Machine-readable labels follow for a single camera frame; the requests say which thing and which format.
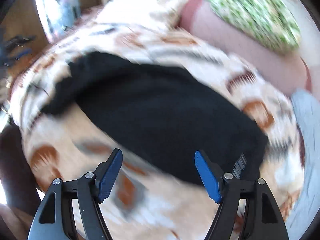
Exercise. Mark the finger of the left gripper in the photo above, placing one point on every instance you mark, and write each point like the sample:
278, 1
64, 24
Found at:
18, 41
12, 60

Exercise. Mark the pink padded headboard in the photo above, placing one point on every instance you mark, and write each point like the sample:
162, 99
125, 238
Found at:
286, 72

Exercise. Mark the green patterned quilt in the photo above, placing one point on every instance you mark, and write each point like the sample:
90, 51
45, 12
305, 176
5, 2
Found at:
269, 22

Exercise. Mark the leaf patterned fleece blanket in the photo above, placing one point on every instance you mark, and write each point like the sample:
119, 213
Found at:
147, 203

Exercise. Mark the black pants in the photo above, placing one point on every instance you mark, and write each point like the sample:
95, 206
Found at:
162, 114

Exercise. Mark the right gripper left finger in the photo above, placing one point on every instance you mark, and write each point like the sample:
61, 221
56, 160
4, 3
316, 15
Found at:
54, 218

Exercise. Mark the light blue pillow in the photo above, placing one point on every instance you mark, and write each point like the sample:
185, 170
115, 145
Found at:
306, 109

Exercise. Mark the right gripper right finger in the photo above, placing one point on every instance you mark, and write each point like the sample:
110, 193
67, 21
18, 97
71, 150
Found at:
262, 217

